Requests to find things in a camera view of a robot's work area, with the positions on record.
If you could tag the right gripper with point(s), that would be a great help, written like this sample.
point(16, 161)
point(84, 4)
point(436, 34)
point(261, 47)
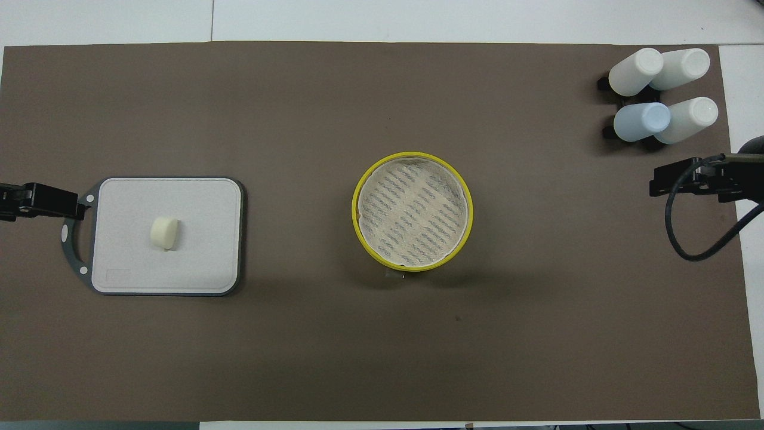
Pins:
point(737, 176)

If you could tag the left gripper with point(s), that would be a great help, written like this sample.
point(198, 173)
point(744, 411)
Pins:
point(12, 200)

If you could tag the pale steamed bun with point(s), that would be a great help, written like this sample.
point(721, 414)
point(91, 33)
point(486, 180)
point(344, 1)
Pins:
point(163, 233)

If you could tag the yellow steamer tier with liner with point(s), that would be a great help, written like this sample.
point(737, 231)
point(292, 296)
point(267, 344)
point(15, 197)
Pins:
point(430, 265)

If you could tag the white plastic cup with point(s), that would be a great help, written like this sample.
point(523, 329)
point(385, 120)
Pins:
point(686, 65)
point(689, 119)
point(632, 71)

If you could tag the light blue plastic cup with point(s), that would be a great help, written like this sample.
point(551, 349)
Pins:
point(641, 122)

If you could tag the black cup rack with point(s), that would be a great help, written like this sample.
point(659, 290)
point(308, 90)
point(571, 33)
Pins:
point(604, 83)

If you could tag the white cutting board grey rim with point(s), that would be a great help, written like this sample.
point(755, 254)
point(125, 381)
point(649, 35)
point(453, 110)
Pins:
point(197, 251)

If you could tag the brown table mat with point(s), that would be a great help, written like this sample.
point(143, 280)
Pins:
point(358, 89)

